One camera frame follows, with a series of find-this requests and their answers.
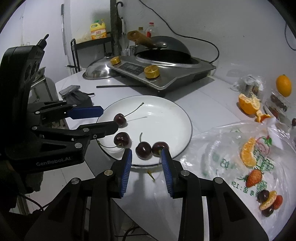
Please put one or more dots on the orange peel piece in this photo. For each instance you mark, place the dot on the orange peel piece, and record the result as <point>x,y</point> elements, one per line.
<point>262,117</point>

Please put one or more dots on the cooking oil bottle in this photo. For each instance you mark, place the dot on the cooking oil bottle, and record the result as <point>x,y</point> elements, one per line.
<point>140,30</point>

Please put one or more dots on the small red strawberry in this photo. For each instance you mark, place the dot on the small red strawberry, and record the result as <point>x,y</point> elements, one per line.
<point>278,201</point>

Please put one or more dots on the red capped plastic bottle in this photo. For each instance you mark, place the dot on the red capped plastic bottle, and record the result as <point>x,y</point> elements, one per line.
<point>150,30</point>

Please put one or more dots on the white rod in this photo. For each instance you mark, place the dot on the white rod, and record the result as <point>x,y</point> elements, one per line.
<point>62,30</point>

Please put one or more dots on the clear printed plastic bag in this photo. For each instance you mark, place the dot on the clear printed plastic bag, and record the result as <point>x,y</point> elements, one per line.
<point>219,148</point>

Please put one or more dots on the half peeled orange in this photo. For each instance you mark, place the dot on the half peeled orange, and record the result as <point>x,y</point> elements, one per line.
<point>249,104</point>

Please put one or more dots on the black umbrella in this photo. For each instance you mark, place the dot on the black umbrella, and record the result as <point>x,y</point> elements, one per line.
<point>123,27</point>

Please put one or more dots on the gold stove knob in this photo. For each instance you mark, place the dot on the gold stove knob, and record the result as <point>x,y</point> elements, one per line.
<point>151,71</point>
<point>115,61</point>

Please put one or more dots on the steel wok lid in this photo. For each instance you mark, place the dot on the steel wok lid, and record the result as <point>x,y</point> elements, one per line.
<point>99,70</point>

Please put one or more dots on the dark vertical pipe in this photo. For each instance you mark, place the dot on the dark vertical pipe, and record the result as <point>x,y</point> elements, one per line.
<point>114,23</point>

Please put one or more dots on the black wok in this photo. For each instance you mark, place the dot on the black wok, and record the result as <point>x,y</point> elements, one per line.
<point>173,44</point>

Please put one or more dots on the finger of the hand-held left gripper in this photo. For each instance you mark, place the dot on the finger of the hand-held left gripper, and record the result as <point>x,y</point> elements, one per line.
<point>85,112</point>
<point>99,129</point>

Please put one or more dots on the dark grey cloth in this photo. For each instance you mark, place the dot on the dark grey cloth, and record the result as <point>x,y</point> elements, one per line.
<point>34,180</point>

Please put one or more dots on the small bag with metal cups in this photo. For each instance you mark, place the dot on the small bag with metal cups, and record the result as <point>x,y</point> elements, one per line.
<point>251,85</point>

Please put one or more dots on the steel induction stove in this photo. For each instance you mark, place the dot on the steel induction stove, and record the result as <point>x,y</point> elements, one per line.
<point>180,74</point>

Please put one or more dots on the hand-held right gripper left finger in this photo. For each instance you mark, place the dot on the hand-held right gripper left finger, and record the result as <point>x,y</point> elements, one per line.
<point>126,171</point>

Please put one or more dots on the large red strawberry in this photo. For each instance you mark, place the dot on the large red strawberry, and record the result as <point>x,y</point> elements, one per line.
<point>254,178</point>

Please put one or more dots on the white plate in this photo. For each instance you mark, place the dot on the white plate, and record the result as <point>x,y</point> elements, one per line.
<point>161,120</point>

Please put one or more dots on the loose cherry stem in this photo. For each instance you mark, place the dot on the loose cherry stem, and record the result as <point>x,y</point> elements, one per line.
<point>151,175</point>

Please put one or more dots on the small orange segment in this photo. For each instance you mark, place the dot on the small orange segment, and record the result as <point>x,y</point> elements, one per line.
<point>269,201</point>

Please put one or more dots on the whole orange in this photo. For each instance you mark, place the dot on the whole orange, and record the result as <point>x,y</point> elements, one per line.
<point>284,85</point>

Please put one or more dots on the glass jar under orange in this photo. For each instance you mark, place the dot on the glass jar under orange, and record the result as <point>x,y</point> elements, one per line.
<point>278,104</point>

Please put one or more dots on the large orange segment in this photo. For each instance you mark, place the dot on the large orange segment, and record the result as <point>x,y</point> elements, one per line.
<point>248,153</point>

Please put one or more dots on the dark red cherry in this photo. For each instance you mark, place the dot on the dark red cherry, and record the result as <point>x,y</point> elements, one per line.
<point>143,150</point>
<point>159,146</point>
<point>263,195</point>
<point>120,120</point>
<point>122,139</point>
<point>268,211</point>

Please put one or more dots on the yellow detergent bottle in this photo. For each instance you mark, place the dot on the yellow detergent bottle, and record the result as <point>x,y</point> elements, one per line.
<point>98,31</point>

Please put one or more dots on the black shelf rack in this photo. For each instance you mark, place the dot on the black shelf rack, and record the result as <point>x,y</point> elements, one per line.
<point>92,44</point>

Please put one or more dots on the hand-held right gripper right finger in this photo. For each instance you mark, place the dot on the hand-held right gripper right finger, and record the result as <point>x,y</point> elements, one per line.
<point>167,171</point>

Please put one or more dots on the black chopstick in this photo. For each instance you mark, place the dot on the black chopstick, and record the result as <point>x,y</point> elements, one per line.
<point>127,86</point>

